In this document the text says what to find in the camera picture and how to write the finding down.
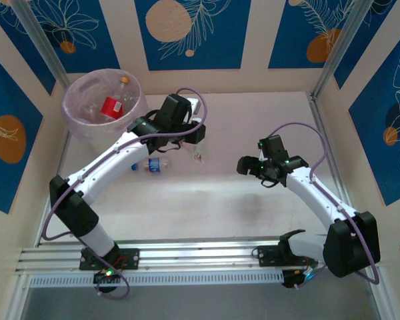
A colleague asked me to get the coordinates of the white slotted cable duct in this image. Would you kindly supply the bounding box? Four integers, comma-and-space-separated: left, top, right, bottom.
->
28, 269, 285, 290

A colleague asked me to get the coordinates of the red label bottle yellow cap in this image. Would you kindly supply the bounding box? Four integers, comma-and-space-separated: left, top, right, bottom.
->
99, 76, 131, 123

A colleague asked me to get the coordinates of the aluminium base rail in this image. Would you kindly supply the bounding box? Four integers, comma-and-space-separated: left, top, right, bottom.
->
15, 237, 379, 279

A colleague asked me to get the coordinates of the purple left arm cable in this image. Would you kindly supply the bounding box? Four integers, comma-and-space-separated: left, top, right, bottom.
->
41, 87, 209, 299

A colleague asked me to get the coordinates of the white label bottle green cap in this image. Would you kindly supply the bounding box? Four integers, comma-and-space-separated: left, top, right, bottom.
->
191, 141, 208, 165

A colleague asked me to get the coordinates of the translucent pink plastic bin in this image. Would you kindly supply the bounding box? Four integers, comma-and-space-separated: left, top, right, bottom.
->
60, 68, 149, 158

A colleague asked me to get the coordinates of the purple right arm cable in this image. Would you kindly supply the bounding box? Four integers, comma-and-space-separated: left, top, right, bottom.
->
266, 122, 381, 291

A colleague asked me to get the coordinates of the pink translucent bin liner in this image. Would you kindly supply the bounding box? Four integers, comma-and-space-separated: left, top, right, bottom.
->
60, 68, 149, 141

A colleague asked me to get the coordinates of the aluminium frame post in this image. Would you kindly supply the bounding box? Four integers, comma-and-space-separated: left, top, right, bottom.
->
310, 0, 372, 101
10, 0, 71, 91

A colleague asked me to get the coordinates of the clear bottle blue label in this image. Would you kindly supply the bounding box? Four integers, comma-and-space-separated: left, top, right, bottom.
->
130, 157, 172, 175

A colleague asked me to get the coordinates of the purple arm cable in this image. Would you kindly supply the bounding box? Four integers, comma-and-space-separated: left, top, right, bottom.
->
266, 122, 381, 291
41, 87, 209, 299

